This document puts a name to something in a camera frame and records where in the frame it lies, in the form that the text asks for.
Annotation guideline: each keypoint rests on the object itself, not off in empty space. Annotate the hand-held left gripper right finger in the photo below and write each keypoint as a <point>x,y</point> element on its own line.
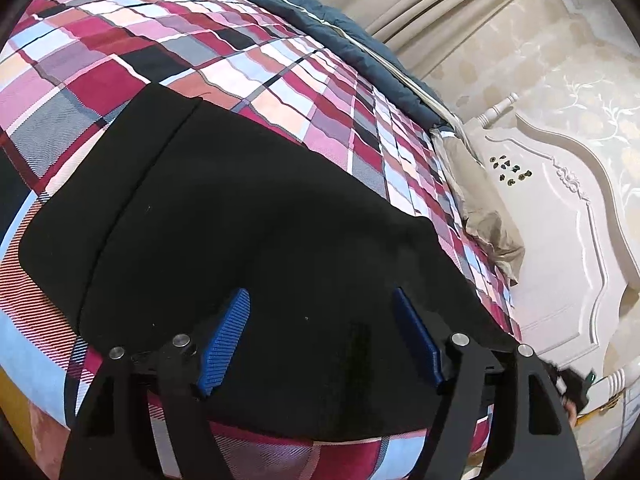
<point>415,335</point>

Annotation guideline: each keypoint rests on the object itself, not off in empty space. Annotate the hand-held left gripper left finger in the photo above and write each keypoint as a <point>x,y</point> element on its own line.
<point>225,340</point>

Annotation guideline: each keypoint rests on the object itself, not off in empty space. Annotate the black pants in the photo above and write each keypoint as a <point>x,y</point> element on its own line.
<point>250,220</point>

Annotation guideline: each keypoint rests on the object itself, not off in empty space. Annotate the beige pillow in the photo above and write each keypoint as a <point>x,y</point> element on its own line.
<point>482,225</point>

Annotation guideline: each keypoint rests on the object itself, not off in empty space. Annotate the white carved headboard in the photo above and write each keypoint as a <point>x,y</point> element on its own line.
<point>560,240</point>

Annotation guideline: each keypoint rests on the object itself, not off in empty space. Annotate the plaid bed sheet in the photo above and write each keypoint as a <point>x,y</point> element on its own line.
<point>150,25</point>

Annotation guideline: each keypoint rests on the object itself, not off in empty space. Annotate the beige curtain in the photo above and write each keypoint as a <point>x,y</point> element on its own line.
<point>425,5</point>

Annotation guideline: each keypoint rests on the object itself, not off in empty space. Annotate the dark blue quilt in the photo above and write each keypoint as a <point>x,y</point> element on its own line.
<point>320,15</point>

